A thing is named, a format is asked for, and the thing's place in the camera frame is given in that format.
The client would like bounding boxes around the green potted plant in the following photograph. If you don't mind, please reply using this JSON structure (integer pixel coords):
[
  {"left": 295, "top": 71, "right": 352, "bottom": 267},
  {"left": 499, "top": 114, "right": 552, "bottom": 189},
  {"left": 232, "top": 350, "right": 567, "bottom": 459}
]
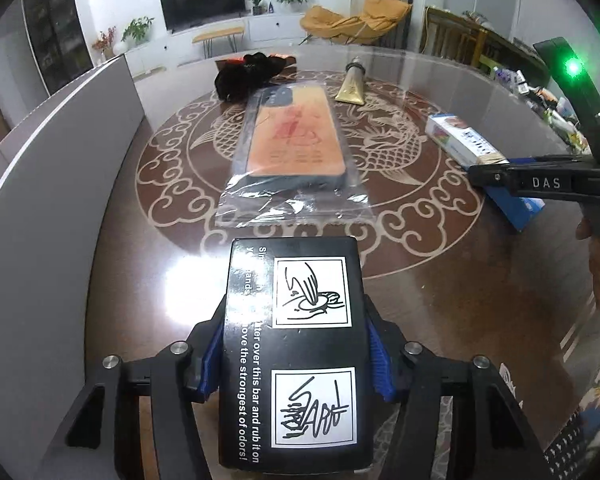
[{"left": 121, "top": 16, "right": 156, "bottom": 45}]

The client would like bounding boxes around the low grey panel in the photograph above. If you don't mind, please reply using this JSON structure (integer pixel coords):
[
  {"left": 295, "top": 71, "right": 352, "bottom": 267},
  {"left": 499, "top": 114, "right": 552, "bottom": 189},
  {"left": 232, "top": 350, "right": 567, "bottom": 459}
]
[{"left": 0, "top": 105, "right": 148, "bottom": 480}]

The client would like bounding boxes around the white television cabinet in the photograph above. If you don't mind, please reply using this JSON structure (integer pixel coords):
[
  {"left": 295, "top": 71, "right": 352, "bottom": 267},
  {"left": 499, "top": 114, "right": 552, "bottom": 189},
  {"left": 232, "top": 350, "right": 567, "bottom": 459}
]
[{"left": 125, "top": 10, "right": 326, "bottom": 73}]

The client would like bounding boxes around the dark dotted clothing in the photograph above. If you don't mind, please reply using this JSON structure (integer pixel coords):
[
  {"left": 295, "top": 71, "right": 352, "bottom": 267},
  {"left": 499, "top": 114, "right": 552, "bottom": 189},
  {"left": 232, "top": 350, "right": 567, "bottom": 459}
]
[{"left": 542, "top": 410, "right": 600, "bottom": 480}]

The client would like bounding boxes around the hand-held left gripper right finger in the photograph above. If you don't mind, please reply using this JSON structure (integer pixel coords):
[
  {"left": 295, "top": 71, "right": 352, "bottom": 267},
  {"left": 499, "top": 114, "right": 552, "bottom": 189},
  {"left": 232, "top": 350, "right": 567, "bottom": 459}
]
[{"left": 362, "top": 292, "right": 548, "bottom": 480}]

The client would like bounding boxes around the dark glass display cabinet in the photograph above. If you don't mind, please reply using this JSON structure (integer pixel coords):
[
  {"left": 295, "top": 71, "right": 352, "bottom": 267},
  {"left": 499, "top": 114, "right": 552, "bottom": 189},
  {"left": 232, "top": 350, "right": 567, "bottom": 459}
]
[{"left": 20, "top": 0, "right": 96, "bottom": 96}]

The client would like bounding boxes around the tall grey panel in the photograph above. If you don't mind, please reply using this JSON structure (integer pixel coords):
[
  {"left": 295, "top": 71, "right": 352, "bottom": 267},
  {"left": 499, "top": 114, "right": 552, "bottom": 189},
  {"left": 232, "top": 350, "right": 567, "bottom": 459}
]
[{"left": 0, "top": 54, "right": 146, "bottom": 221}]

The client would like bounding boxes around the black box with white labels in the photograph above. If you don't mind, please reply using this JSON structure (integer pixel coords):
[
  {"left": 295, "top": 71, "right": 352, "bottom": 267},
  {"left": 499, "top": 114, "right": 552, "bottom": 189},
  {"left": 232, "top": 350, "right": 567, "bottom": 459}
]
[{"left": 217, "top": 236, "right": 376, "bottom": 476}]

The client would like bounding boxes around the dark wooden sideboard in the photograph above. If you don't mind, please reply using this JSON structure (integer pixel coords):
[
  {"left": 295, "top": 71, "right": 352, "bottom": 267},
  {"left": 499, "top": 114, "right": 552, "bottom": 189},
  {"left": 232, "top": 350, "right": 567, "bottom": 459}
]
[{"left": 480, "top": 30, "right": 596, "bottom": 151}]

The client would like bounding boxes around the red flower arrangement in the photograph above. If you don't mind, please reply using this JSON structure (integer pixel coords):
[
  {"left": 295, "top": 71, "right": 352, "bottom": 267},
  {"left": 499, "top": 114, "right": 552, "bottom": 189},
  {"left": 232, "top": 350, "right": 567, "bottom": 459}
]
[{"left": 92, "top": 26, "right": 118, "bottom": 61}]

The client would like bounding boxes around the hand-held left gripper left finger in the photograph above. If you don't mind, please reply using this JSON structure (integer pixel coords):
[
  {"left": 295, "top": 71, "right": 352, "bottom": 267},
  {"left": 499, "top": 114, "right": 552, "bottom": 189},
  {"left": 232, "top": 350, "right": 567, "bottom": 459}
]
[{"left": 55, "top": 292, "right": 231, "bottom": 480}]

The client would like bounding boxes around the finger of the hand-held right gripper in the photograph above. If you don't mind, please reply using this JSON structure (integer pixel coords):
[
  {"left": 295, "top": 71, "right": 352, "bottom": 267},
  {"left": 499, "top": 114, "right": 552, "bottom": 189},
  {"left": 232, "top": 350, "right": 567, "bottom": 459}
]
[{"left": 467, "top": 159, "right": 513, "bottom": 192}]

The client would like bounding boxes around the blue and white box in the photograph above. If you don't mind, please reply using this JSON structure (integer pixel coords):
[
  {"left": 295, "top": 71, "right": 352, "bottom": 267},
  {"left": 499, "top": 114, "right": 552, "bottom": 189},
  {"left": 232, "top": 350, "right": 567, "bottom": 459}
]
[{"left": 425, "top": 112, "right": 546, "bottom": 233}]

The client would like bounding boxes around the gold tube with silver cap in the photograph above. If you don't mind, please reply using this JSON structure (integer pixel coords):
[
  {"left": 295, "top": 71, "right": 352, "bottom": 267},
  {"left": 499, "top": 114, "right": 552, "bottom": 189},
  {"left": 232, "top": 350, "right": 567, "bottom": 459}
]
[{"left": 335, "top": 57, "right": 368, "bottom": 106}]

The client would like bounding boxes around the orange phone case in bag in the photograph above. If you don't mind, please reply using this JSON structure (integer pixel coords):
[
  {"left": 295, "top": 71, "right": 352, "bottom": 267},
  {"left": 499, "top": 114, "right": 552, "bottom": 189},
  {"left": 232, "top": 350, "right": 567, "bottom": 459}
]
[{"left": 215, "top": 72, "right": 377, "bottom": 227}]

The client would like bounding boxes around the row of small bottles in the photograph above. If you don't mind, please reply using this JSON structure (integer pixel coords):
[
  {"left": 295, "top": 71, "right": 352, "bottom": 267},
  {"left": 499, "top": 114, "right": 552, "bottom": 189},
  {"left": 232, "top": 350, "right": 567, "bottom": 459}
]
[{"left": 495, "top": 65, "right": 588, "bottom": 151}]

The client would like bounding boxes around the black flat television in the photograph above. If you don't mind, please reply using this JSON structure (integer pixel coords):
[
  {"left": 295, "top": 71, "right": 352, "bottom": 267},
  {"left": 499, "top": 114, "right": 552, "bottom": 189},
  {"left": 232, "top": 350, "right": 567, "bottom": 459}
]
[{"left": 159, "top": 0, "right": 246, "bottom": 35}]

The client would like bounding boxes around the wooden bench with metal legs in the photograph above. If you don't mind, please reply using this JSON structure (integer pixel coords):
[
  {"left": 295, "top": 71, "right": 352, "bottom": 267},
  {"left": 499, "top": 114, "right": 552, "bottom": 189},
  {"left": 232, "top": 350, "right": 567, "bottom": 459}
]
[{"left": 191, "top": 26, "right": 246, "bottom": 58}]

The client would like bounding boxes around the yellow lounge chair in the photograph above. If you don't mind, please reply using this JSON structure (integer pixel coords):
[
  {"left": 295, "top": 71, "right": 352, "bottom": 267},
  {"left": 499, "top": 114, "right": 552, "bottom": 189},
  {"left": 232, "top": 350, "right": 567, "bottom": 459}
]
[{"left": 299, "top": 0, "right": 413, "bottom": 46}]

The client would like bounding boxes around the wooden chair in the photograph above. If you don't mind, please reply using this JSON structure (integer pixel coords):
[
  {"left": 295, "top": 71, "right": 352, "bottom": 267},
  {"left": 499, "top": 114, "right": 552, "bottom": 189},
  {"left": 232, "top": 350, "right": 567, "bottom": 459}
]
[{"left": 422, "top": 6, "right": 491, "bottom": 68}]

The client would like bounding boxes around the black cloth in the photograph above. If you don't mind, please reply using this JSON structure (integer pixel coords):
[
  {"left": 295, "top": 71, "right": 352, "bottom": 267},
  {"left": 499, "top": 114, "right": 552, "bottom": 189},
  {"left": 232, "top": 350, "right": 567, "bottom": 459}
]
[{"left": 215, "top": 52, "right": 286, "bottom": 102}]

